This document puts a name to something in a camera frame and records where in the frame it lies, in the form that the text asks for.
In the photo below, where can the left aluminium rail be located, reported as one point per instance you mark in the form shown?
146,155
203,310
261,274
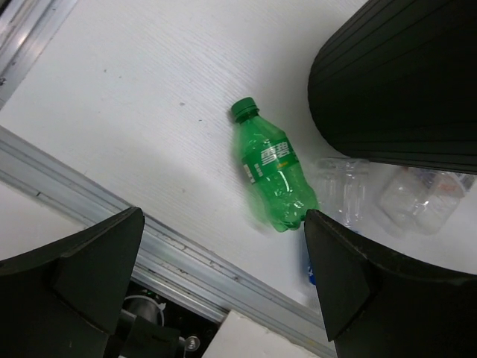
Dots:
27,27

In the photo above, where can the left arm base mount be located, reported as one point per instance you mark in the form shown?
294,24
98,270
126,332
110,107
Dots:
153,326

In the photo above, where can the clear crushed bottle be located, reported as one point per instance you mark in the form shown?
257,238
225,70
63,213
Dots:
340,184

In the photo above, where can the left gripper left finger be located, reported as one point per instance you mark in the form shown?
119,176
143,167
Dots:
64,299

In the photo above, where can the front aluminium rail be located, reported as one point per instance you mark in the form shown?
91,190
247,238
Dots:
167,263

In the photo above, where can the blue label water bottle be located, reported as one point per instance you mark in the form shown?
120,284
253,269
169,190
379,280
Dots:
310,273

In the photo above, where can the aluminium rail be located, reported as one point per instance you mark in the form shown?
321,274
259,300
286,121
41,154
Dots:
27,27
167,263

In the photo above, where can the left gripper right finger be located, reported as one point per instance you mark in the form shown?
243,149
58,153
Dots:
377,302

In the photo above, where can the black plastic bin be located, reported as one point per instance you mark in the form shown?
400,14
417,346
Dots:
396,84

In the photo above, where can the clear bottle white label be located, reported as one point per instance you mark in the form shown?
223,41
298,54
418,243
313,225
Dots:
422,200

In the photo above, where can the green soda bottle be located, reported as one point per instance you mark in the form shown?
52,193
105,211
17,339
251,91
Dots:
272,167

